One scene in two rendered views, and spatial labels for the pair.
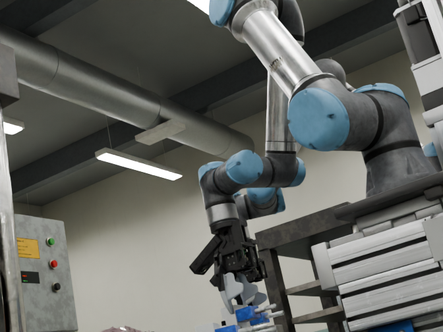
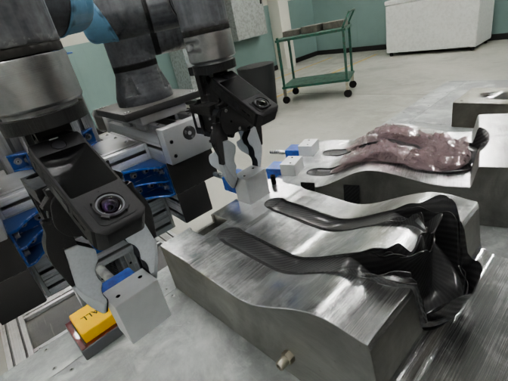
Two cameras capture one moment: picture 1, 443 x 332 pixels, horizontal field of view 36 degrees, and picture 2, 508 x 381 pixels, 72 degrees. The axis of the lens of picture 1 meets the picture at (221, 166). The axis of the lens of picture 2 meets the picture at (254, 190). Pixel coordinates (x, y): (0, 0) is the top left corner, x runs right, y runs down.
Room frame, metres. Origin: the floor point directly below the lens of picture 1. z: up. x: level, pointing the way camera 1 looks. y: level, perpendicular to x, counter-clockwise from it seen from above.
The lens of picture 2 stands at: (2.13, 0.29, 1.19)
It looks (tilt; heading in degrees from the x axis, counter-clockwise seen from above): 26 degrees down; 204
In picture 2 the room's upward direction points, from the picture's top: 12 degrees counter-clockwise
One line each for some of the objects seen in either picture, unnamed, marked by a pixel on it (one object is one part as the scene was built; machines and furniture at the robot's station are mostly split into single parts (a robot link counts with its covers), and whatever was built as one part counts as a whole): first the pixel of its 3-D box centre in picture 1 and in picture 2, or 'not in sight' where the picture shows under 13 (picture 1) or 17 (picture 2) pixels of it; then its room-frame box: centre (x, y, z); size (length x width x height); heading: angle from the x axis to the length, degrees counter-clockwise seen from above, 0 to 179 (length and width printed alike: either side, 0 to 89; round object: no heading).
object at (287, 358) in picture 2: not in sight; (284, 360); (1.89, 0.17, 0.84); 0.02 x 0.01 x 0.02; 153
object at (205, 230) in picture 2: not in sight; (210, 233); (1.70, -0.01, 0.87); 0.05 x 0.05 x 0.04; 63
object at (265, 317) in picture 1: (262, 318); (120, 288); (1.89, -0.02, 0.93); 0.13 x 0.05 x 0.05; 63
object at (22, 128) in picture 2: (244, 263); (67, 170); (1.90, -0.01, 1.09); 0.09 x 0.08 x 0.12; 63
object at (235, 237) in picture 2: not in sight; (329, 229); (1.74, 0.21, 0.92); 0.35 x 0.16 x 0.09; 63
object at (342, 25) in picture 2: not in sight; (317, 57); (-2.87, -0.64, 0.50); 0.98 x 0.55 x 1.01; 88
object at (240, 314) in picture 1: (251, 313); (234, 180); (1.58, 0.01, 0.92); 0.13 x 0.05 x 0.05; 63
